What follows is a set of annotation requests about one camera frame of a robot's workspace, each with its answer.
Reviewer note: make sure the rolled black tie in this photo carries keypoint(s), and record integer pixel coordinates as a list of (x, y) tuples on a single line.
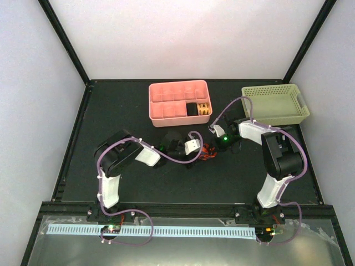
[(192, 109)]

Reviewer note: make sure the light blue slotted cable duct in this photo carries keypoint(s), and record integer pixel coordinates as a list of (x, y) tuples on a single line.
[(155, 231)]

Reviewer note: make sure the rolled yellow patterned tie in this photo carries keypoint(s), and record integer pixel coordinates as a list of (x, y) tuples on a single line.
[(203, 109)]

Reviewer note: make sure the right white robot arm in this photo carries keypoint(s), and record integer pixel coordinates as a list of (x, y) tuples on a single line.
[(283, 157)]

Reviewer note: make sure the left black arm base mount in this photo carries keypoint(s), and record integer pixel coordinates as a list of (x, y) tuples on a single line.
[(95, 214)]

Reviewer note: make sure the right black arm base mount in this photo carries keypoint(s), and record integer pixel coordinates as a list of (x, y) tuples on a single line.
[(249, 214)]

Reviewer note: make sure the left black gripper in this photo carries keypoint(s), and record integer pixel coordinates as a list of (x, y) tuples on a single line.
[(190, 165)]

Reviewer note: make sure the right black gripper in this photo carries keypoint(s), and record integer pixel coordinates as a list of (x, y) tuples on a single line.
[(219, 147)]

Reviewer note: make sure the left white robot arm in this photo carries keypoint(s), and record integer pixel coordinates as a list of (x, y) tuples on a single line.
[(120, 150)]

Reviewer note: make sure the green perforated plastic basket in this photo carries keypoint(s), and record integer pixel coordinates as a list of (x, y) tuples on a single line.
[(275, 105)]

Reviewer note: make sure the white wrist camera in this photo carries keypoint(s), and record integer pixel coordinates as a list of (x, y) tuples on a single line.
[(192, 145), (217, 130)]

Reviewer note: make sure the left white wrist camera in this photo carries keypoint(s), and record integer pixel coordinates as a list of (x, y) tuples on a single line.
[(192, 145)]

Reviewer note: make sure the black left frame post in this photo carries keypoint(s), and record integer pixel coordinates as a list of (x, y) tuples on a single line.
[(65, 41)]

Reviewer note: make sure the black right frame post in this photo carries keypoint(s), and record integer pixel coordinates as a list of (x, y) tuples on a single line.
[(309, 38)]

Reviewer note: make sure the orange navy striped tie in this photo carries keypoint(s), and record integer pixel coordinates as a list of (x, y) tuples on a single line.
[(208, 152)]

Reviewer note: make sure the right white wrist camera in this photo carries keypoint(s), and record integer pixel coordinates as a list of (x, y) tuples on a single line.
[(217, 130)]

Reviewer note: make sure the black frame post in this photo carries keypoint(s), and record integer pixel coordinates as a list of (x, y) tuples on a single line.
[(65, 41), (309, 38)]

